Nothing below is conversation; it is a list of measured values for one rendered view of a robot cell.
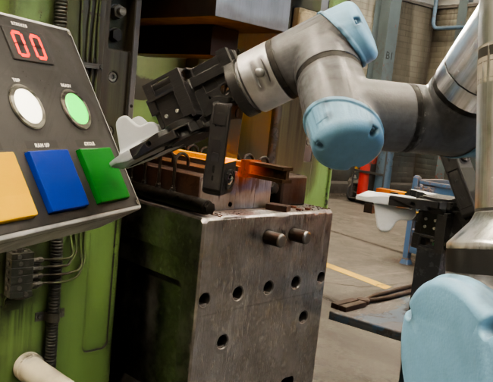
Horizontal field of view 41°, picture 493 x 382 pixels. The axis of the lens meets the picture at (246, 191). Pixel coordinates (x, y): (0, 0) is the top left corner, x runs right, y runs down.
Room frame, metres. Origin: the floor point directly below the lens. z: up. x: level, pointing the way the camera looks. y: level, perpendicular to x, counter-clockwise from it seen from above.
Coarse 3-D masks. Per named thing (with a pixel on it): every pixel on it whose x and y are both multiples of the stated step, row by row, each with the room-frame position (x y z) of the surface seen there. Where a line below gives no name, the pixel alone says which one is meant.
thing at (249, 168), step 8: (176, 152) 1.41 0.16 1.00; (192, 152) 1.38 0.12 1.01; (240, 160) 1.31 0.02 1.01; (248, 160) 1.26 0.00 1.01; (256, 160) 1.28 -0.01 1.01; (240, 168) 1.26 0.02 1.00; (248, 168) 1.26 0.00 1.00; (256, 168) 1.26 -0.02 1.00; (264, 168) 1.24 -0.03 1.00; (272, 168) 1.22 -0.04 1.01; (280, 168) 1.20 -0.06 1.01; (288, 168) 1.21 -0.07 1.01; (240, 176) 1.26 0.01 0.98; (248, 176) 1.26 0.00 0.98; (256, 176) 1.24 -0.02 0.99; (264, 176) 1.24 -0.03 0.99; (272, 176) 1.23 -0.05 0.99; (280, 176) 1.21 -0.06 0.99; (288, 176) 1.21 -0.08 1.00
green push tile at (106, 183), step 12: (84, 156) 0.82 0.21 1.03; (96, 156) 0.85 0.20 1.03; (108, 156) 0.87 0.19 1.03; (84, 168) 0.82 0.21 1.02; (96, 168) 0.83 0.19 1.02; (108, 168) 0.86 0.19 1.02; (96, 180) 0.82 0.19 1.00; (108, 180) 0.85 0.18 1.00; (120, 180) 0.87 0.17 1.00; (96, 192) 0.81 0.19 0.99; (108, 192) 0.83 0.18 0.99; (120, 192) 0.86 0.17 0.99
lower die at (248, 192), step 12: (168, 156) 1.41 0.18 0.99; (180, 156) 1.38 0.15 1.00; (156, 168) 1.28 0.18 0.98; (168, 168) 1.28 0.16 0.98; (180, 168) 1.30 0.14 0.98; (192, 168) 1.27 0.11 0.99; (204, 168) 1.25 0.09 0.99; (156, 180) 1.28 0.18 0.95; (168, 180) 1.25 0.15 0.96; (180, 180) 1.23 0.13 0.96; (192, 180) 1.20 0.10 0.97; (240, 180) 1.27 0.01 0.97; (252, 180) 1.29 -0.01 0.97; (264, 180) 1.32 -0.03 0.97; (180, 192) 1.22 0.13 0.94; (192, 192) 1.20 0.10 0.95; (240, 192) 1.27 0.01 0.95; (252, 192) 1.29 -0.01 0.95; (264, 192) 1.32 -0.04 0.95; (216, 204) 1.22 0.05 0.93; (240, 204) 1.27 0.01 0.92; (252, 204) 1.30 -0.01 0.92; (264, 204) 1.32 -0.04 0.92
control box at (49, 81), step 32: (0, 32) 0.79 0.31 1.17; (32, 32) 0.85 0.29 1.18; (64, 32) 0.93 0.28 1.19; (0, 64) 0.76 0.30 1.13; (32, 64) 0.82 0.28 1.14; (64, 64) 0.89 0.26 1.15; (0, 96) 0.74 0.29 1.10; (64, 96) 0.85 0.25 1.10; (0, 128) 0.71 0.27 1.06; (32, 128) 0.76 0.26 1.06; (64, 128) 0.82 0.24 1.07; (96, 128) 0.89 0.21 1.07; (32, 192) 0.71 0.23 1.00; (0, 224) 0.64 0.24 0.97; (32, 224) 0.68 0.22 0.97; (64, 224) 0.73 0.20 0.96; (96, 224) 0.87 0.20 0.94
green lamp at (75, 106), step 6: (66, 96) 0.86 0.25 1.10; (72, 96) 0.87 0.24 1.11; (66, 102) 0.85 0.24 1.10; (72, 102) 0.86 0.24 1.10; (78, 102) 0.87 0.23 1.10; (72, 108) 0.85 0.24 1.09; (78, 108) 0.87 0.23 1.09; (84, 108) 0.88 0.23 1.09; (72, 114) 0.85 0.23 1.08; (78, 114) 0.86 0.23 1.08; (84, 114) 0.87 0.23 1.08; (78, 120) 0.86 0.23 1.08; (84, 120) 0.87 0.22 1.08
